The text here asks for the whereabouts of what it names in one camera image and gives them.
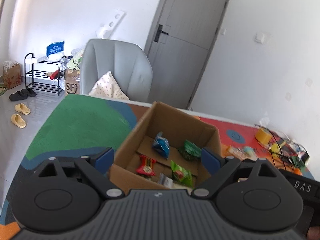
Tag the grey chair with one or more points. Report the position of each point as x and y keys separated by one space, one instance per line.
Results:
x=120 y=62

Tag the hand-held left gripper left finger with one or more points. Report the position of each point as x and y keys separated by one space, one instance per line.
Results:
x=103 y=157

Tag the printed cardboard box with clutter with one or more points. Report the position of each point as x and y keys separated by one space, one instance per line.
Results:
x=72 y=83

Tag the green-topped cake packet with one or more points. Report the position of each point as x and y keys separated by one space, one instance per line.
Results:
x=248 y=150

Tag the black slipper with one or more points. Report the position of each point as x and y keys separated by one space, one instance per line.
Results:
x=17 y=96
x=29 y=92

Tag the dotted white pillow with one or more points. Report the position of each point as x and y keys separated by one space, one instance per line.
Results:
x=107 y=87

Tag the pile of plastic bags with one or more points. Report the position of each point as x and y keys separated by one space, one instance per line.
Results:
x=73 y=60

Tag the grey door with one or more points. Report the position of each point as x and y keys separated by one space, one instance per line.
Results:
x=185 y=42

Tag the white snack packet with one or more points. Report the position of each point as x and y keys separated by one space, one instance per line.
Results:
x=165 y=180

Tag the yellow tape roll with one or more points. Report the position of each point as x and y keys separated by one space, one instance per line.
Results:
x=263 y=135

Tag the green and red snack packet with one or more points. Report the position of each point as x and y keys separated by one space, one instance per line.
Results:
x=181 y=173

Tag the small brown cardboard box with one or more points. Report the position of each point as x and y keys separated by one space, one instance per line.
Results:
x=11 y=76

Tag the dark green snack packet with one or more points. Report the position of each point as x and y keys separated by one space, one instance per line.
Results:
x=190 y=150

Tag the yellow slipper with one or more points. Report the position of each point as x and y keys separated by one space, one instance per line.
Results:
x=18 y=121
x=22 y=108

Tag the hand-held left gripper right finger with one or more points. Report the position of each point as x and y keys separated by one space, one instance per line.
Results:
x=210 y=158

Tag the blue and white bag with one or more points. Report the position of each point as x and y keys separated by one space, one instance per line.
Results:
x=55 y=48

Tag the yellow toy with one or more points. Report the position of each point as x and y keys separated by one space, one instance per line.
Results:
x=278 y=148

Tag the blue snack packet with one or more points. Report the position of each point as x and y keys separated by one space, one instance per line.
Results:
x=161 y=145

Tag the white light switch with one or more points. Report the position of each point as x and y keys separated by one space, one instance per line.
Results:
x=260 y=37

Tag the white foam board with holes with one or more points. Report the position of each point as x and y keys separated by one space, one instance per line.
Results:
x=110 y=25

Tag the colourful printed table mat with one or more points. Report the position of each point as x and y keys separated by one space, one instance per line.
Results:
x=82 y=122

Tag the black shoe rack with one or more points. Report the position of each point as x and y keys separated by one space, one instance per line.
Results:
x=40 y=76

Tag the orange fruit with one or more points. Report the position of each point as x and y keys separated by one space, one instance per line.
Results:
x=297 y=170

